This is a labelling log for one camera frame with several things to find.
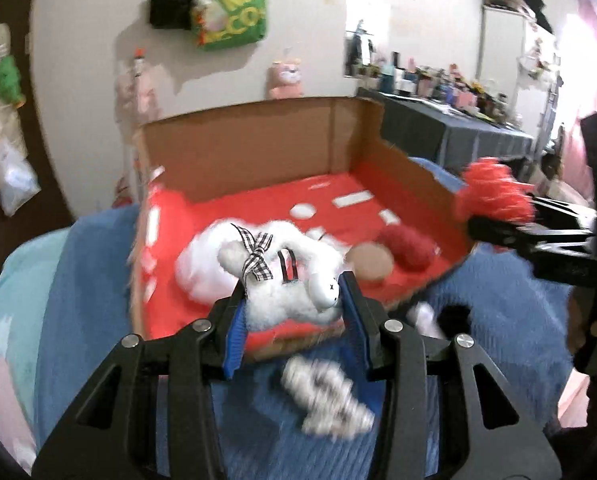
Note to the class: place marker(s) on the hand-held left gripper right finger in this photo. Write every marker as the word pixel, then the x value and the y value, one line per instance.
pixel 358 330

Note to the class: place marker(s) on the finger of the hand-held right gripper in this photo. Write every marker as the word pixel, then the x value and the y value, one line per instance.
pixel 543 250
pixel 568 212

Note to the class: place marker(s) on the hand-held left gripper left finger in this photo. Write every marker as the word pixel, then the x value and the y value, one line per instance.
pixel 236 340

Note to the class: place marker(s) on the white fluffy bunny plush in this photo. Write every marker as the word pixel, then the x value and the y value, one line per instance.
pixel 273 305

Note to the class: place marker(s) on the small white cloth piece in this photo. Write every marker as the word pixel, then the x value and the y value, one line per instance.
pixel 426 320

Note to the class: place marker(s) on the beige round puff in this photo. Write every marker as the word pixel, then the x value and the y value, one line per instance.
pixel 373 262

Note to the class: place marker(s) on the white patterned scrunchie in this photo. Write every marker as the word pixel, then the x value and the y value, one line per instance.
pixel 328 395

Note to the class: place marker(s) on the red foam net sleeve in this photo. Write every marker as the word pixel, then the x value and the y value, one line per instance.
pixel 493 192

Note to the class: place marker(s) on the white mesh bath pouf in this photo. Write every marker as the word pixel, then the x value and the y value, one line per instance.
pixel 198 265

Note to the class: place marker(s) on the black scrunchie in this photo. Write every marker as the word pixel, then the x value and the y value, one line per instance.
pixel 454 320

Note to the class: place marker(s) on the red bunny plush pouch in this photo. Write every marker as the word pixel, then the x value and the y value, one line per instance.
pixel 411 247

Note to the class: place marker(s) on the cardboard box with red lining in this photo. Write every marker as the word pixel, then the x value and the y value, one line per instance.
pixel 258 150

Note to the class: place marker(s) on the blue knitted blanket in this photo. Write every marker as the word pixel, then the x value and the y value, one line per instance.
pixel 503 310

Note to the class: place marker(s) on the pink curtain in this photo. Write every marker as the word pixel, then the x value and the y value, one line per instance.
pixel 593 60

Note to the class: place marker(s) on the hanging plush charms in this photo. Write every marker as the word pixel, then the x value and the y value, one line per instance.
pixel 538 60

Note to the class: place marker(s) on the table with dark grey cloth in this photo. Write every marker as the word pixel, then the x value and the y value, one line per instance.
pixel 443 140

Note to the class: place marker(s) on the white wardrobe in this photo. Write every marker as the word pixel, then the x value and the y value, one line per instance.
pixel 503 60

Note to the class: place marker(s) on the pink plush toy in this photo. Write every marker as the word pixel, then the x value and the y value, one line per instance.
pixel 286 80

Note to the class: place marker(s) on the clear plastic bag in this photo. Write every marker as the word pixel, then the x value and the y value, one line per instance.
pixel 18 185

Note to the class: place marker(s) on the dark brown door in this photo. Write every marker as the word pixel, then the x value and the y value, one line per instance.
pixel 38 160

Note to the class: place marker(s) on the white stick with orange cap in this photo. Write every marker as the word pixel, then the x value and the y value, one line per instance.
pixel 139 85

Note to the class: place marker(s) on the green tote bag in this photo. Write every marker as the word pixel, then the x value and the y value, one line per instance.
pixel 238 10

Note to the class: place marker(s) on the green plush toy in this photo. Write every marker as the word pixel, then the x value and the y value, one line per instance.
pixel 7 80

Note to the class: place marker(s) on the frameless wall mirror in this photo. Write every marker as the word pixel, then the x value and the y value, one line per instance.
pixel 366 10

